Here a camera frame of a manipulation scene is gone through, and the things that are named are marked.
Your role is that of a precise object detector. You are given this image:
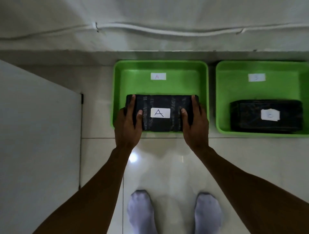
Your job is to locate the person's left white sock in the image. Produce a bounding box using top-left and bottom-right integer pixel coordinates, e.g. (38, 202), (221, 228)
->
(127, 190), (158, 234)

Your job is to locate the white cable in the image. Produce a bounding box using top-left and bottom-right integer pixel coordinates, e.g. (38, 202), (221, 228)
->
(0, 22), (309, 40)

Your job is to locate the black package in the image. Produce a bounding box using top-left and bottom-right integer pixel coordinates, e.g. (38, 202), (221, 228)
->
(124, 94), (200, 132)
(229, 99), (304, 133)

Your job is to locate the person's right forearm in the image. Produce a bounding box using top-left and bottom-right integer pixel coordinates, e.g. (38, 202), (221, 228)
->
(193, 146), (309, 234)

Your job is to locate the person's left hand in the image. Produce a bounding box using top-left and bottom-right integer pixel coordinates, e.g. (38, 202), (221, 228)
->
(114, 94), (143, 151)

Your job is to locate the green plastic tray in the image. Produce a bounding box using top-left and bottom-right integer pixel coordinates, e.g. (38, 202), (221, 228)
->
(215, 60), (309, 138)
(111, 60), (209, 134)

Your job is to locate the person's left forearm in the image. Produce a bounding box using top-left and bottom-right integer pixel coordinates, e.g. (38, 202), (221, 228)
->
(33, 147), (133, 234)

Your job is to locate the black wrapped package, crumpled label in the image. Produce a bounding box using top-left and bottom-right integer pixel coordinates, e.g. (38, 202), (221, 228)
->
(229, 99), (304, 133)

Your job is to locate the person's white sock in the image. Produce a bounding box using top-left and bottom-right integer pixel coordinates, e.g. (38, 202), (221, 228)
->
(194, 192), (222, 234)
(127, 190), (158, 234)

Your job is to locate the person's right white sock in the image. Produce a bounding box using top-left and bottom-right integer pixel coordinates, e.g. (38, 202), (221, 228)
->
(194, 192), (222, 234)

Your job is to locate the white door panel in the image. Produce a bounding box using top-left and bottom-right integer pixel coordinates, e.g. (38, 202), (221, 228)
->
(0, 59), (82, 234)

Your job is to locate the person's right hand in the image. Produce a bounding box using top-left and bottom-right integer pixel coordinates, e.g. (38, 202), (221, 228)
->
(181, 95), (209, 152)

